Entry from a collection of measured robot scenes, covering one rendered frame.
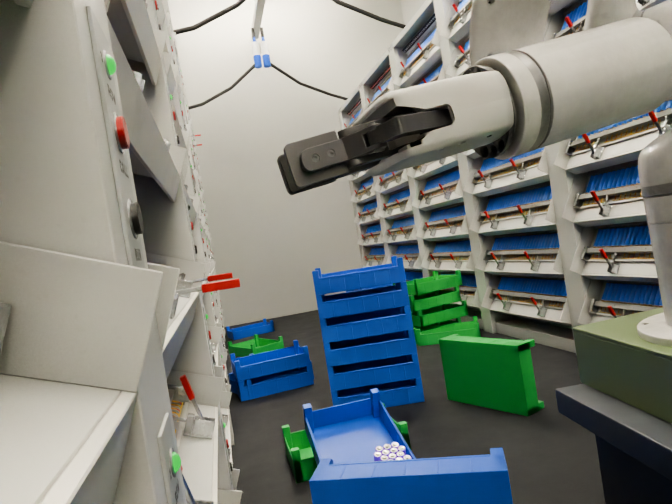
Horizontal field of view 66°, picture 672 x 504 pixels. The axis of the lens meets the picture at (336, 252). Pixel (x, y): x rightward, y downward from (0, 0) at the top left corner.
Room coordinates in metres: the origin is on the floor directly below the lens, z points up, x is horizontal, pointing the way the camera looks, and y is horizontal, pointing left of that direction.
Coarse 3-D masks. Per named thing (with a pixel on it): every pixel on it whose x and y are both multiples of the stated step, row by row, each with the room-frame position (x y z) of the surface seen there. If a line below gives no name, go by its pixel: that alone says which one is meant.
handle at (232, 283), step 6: (216, 282) 0.48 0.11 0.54; (222, 282) 0.48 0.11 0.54; (228, 282) 0.48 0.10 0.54; (234, 282) 0.49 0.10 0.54; (192, 288) 0.48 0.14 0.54; (198, 288) 0.48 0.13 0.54; (204, 288) 0.48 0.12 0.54; (210, 288) 0.48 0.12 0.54; (216, 288) 0.48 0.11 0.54; (222, 288) 0.48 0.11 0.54; (228, 288) 0.48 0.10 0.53
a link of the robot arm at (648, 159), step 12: (648, 12) 0.65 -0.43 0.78; (660, 12) 0.64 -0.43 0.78; (660, 24) 0.63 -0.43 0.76; (648, 144) 0.69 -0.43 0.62; (660, 144) 0.65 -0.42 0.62; (648, 156) 0.67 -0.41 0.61; (660, 156) 0.65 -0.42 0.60; (648, 168) 0.67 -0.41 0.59; (660, 168) 0.65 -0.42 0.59; (648, 180) 0.67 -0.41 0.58; (660, 180) 0.65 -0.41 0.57; (648, 192) 0.67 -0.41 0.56; (660, 192) 0.65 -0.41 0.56
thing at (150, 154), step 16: (112, 32) 0.33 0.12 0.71; (112, 48) 0.33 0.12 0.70; (128, 64) 0.38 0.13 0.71; (128, 80) 0.39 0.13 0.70; (144, 80) 0.49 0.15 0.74; (128, 96) 0.40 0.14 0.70; (128, 112) 0.41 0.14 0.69; (144, 112) 0.47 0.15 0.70; (128, 128) 0.42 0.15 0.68; (144, 128) 0.49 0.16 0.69; (144, 144) 0.51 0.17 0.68; (160, 144) 0.60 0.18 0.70; (144, 160) 0.52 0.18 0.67; (160, 160) 0.63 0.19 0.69; (176, 160) 0.89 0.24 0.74; (160, 176) 0.66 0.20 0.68; (176, 176) 0.83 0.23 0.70; (176, 192) 0.88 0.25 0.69
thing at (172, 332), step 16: (160, 256) 0.88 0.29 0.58; (176, 272) 0.31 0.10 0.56; (192, 272) 0.89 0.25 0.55; (160, 288) 0.31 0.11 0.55; (160, 304) 0.31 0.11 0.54; (192, 304) 0.67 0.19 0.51; (160, 320) 0.31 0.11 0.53; (176, 320) 0.46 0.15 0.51; (192, 320) 0.84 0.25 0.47; (160, 336) 0.30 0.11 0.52; (176, 336) 0.43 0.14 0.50; (176, 352) 0.50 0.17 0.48
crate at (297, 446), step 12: (288, 432) 1.43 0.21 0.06; (300, 432) 1.45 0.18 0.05; (408, 432) 1.32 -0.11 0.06; (288, 444) 1.43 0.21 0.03; (300, 444) 1.45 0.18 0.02; (408, 444) 1.31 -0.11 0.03; (288, 456) 1.37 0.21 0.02; (300, 456) 1.25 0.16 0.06; (312, 456) 1.26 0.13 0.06; (300, 468) 1.25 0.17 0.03; (312, 468) 1.26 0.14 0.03; (300, 480) 1.25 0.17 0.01
